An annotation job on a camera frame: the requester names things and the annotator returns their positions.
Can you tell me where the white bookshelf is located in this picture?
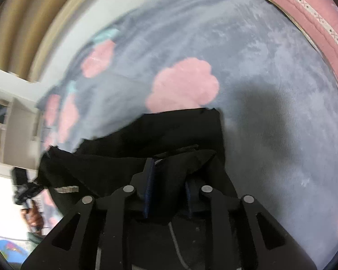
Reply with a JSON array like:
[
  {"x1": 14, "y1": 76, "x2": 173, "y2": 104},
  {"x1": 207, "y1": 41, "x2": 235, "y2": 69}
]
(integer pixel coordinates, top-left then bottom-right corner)
[{"x1": 0, "y1": 63, "x2": 46, "y2": 172}]

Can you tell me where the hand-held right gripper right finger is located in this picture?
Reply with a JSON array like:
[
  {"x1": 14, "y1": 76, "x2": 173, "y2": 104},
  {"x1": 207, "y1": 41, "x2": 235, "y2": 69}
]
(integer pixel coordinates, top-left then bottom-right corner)
[{"x1": 184, "y1": 180, "x2": 317, "y2": 270}]

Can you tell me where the person's left hand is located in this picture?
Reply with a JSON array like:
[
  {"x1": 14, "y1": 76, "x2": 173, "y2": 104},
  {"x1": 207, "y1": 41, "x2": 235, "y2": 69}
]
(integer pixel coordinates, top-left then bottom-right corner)
[{"x1": 20, "y1": 200, "x2": 46, "y2": 234}]

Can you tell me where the colourful printed board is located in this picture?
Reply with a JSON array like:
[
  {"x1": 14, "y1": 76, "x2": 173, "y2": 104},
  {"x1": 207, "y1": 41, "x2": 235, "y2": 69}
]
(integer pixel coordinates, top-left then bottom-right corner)
[{"x1": 0, "y1": 238, "x2": 31, "y2": 262}]

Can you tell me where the pink pillow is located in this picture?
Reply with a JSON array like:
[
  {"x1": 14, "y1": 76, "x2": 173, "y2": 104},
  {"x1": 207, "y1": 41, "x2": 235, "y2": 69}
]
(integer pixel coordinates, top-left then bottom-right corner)
[{"x1": 233, "y1": 0, "x2": 338, "y2": 110}]

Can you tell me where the grey floral blanket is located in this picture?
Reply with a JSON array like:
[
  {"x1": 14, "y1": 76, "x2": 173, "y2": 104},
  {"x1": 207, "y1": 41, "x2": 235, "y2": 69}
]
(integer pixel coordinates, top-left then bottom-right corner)
[{"x1": 35, "y1": 0, "x2": 338, "y2": 270}]

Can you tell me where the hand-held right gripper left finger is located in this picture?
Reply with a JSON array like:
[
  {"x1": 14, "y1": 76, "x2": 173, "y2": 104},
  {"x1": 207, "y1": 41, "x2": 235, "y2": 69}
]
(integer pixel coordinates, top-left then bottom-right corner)
[{"x1": 21, "y1": 157, "x2": 158, "y2": 270}]

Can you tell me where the black hooded jacket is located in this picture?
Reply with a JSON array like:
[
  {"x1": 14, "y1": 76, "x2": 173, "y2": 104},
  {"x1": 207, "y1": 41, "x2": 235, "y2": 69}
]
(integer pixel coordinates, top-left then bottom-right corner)
[{"x1": 38, "y1": 107, "x2": 243, "y2": 270}]

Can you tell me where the wooden slatted headboard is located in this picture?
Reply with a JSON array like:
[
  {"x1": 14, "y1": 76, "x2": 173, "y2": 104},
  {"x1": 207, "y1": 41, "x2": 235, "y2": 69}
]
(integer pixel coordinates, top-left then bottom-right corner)
[{"x1": 0, "y1": 0, "x2": 147, "y2": 82}]

